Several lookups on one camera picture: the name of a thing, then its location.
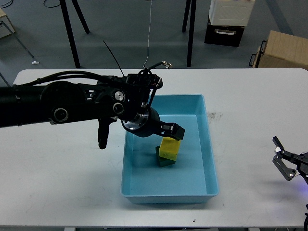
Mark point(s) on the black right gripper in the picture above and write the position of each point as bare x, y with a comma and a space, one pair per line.
303, 166

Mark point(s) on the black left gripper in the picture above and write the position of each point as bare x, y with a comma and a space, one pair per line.
149, 123

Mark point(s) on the yellow block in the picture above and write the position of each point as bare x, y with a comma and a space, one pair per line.
169, 148

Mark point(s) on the green block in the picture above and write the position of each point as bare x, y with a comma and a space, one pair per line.
163, 162

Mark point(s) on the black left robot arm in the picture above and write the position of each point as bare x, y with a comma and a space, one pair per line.
73, 96

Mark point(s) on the black drawer box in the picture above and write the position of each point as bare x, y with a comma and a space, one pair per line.
223, 35

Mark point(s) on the white storage box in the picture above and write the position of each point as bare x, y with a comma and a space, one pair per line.
230, 12

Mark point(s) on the blue plastic bin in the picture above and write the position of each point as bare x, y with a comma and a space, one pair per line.
193, 178

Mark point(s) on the right black tripod stand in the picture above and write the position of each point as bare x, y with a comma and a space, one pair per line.
189, 17

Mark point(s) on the wooden furniture with metal leg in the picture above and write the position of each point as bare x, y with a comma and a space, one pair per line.
7, 29

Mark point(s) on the thin black cable tie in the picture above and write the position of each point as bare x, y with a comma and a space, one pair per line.
116, 61

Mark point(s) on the cardboard box with handles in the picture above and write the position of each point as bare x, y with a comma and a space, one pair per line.
281, 50

